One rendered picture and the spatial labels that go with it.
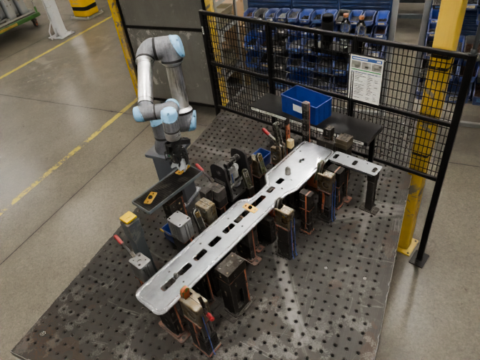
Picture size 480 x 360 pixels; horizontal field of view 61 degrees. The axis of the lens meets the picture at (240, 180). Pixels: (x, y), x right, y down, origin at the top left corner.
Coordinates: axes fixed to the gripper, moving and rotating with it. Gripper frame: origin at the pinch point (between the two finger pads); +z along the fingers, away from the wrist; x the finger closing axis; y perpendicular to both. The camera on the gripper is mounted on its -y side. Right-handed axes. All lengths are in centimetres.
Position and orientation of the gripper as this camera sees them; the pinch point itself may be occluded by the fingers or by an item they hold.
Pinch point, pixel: (182, 168)
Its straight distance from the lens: 211.0
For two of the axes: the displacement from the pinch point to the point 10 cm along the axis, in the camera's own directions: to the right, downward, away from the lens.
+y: -4.8, 5.9, -6.5
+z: 0.6, 7.6, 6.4
